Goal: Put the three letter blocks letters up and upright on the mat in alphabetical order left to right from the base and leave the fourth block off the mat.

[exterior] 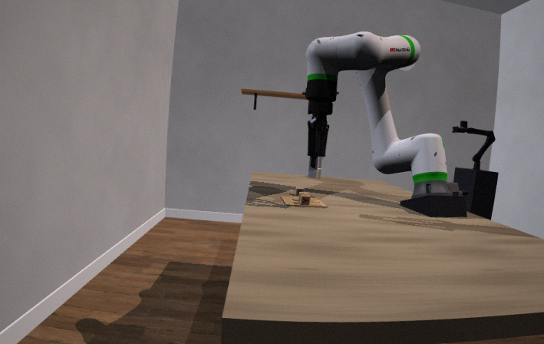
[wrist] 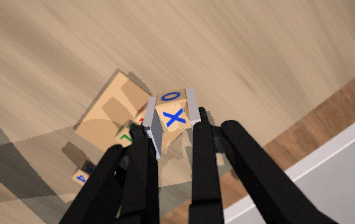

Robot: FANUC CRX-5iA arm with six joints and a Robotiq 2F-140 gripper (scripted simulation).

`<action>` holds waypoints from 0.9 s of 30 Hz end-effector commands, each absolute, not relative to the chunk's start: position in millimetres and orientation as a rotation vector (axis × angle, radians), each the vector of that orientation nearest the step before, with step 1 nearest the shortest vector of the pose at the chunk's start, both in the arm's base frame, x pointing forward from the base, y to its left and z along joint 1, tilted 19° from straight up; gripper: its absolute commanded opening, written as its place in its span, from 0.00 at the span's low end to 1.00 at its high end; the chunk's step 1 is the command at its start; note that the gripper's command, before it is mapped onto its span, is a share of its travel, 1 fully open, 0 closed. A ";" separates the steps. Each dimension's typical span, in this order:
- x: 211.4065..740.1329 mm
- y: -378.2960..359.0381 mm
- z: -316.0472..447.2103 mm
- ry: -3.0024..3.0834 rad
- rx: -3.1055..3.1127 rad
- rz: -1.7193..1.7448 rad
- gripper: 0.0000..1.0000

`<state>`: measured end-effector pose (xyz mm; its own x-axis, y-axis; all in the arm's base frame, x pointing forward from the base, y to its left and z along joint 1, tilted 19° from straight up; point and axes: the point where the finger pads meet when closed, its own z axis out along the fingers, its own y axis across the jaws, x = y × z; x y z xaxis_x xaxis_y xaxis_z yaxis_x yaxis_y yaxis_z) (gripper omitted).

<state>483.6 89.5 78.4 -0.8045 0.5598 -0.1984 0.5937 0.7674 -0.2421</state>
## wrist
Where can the tan flat mat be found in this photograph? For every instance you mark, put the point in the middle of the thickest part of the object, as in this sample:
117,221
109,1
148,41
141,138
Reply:
120,102

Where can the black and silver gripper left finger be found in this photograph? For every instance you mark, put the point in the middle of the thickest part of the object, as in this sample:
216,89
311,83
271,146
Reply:
136,168

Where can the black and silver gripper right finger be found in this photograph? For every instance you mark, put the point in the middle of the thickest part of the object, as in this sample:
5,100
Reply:
275,195

